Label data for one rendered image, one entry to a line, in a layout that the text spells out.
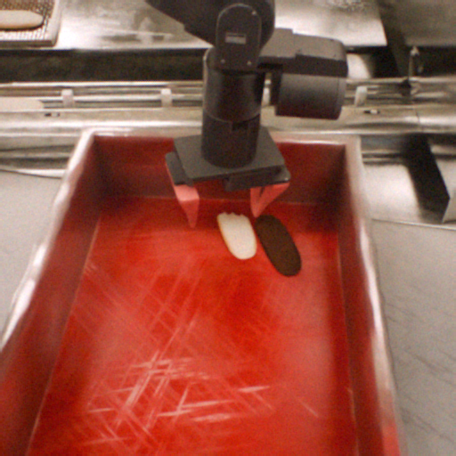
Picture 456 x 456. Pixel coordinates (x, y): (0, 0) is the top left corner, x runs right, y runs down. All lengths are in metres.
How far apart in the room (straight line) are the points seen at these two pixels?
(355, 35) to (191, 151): 0.45
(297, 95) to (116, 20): 0.52
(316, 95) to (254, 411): 0.29
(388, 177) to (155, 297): 0.35
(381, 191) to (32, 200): 0.45
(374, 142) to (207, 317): 0.35
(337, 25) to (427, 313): 0.50
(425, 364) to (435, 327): 0.05
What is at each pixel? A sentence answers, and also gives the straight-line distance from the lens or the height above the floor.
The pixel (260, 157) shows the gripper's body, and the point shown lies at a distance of 0.59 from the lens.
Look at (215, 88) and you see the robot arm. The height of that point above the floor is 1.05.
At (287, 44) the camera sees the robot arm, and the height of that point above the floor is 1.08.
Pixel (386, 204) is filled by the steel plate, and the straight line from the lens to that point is 0.77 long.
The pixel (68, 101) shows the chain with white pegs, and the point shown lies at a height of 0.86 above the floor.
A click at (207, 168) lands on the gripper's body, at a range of 0.57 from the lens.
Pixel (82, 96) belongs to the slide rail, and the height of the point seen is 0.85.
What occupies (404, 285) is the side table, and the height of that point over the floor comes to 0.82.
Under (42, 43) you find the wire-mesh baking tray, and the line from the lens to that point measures 0.96.
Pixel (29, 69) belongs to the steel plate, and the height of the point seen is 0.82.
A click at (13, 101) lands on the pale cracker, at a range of 0.90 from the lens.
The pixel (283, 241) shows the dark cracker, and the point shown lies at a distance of 0.68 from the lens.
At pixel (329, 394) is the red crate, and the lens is 0.58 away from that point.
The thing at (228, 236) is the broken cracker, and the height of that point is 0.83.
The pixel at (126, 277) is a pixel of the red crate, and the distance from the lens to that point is 0.66.
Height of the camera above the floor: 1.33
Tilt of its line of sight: 46 degrees down
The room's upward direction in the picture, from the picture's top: straight up
